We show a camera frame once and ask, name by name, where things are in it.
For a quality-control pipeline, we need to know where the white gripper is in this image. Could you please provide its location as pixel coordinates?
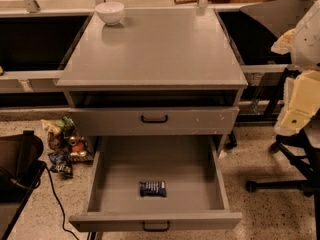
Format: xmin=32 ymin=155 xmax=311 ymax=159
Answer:
xmin=271 ymin=29 xmax=320 ymax=136

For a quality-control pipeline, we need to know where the blue rxbar blueberry bar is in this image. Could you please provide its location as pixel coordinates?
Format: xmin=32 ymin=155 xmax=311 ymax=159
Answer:
xmin=139 ymin=181 xmax=167 ymax=197

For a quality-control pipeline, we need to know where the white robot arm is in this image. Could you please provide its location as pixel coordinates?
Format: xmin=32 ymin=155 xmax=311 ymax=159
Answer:
xmin=271 ymin=1 xmax=320 ymax=136

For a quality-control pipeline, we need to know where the grey drawer cabinet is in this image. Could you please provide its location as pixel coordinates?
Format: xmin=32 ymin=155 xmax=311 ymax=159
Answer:
xmin=55 ymin=6 xmax=249 ymax=145

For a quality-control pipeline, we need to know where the wooden stick on far counter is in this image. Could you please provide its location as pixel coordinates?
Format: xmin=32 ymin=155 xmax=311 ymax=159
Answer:
xmin=174 ymin=0 xmax=198 ymax=4

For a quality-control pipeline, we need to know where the grey open middle drawer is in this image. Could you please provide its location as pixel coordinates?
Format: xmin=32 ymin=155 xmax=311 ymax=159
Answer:
xmin=69 ymin=136 xmax=242 ymax=232

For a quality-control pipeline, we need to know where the grey closed top drawer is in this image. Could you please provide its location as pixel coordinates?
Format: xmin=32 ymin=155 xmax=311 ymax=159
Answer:
xmin=70 ymin=107 xmax=239 ymax=136

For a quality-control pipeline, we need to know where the black office chair at right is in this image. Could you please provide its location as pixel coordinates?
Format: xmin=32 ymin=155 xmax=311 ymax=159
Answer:
xmin=246 ymin=0 xmax=320 ymax=228

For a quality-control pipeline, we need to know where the white ceramic bowl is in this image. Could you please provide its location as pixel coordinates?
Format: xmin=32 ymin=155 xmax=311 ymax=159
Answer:
xmin=95 ymin=2 xmax=124 ymax=25

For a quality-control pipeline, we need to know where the pile of snack packages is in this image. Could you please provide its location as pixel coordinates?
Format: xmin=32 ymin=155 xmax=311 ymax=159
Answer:
xmin=40 ymin=116 xmax=93 ymax=163

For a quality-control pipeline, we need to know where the blue snack bag on floor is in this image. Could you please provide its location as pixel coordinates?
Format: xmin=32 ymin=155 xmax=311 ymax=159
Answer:
xmin=48 ymin=151 xmax=73 ymax=177

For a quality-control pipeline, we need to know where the black chair at left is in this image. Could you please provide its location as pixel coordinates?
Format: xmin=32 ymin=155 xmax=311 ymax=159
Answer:
xmin=0 ymin=130 xmax=44 ymax=240

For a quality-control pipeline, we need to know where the black top drawer handle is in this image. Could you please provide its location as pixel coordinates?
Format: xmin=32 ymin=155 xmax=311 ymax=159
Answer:
xmin=140 ymin=115 xmax=169 ymax=124

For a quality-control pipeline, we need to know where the black drawer handle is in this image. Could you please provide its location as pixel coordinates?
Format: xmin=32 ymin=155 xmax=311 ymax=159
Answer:
xmin=142 ymin=221 xmax=171 ymax=232
xmin=140 ymin=115 xmax=169 ymax=124

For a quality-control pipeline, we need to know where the black middle drawer handle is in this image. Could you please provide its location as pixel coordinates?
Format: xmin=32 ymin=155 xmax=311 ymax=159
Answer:
xmin=142 ymin=221 xmax=171 ymax=232

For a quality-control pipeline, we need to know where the black cable on floor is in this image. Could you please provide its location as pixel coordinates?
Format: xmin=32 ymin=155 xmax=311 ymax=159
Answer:
xmin=0 ymin=165 xmax=81 ymax=240

